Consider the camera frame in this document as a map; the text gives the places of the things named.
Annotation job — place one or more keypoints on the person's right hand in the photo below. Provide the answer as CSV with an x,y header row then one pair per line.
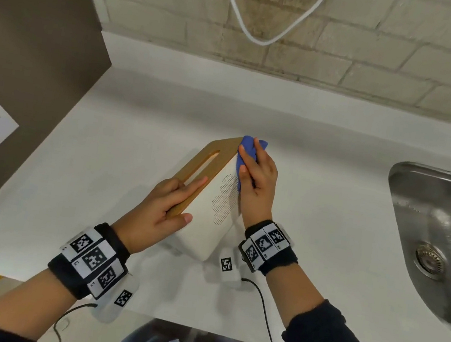
x,y
258,190

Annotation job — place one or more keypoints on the person's left hand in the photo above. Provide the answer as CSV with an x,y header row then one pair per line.
x,y
151,217

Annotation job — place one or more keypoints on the blue cleaning cloth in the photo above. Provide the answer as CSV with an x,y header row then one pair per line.
x,y
250,145

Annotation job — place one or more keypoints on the white tissue box wooden lid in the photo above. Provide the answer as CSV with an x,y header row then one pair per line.
x,y
205,220

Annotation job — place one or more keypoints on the person's left forearm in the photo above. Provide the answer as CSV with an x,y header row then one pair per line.
x,y
23,307

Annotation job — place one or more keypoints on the black right wristband with markers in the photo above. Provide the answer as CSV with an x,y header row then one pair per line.
x,y
271,247

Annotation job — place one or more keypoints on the black wristband with markers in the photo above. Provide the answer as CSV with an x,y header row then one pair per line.
x,y
87,260
271,247

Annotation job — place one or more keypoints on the black left wristband with markers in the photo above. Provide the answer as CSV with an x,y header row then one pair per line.
x,y
87,260

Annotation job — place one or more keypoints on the white marker cube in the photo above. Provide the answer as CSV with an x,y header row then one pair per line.
x,y
119,301

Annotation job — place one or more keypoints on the stainless steel sink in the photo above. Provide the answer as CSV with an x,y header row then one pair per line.
x,y
444,235

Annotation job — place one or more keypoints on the brown cabinet panel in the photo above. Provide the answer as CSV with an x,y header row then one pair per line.
x,y
26,63

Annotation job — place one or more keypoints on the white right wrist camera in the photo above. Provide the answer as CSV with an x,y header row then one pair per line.
x,y
225,268

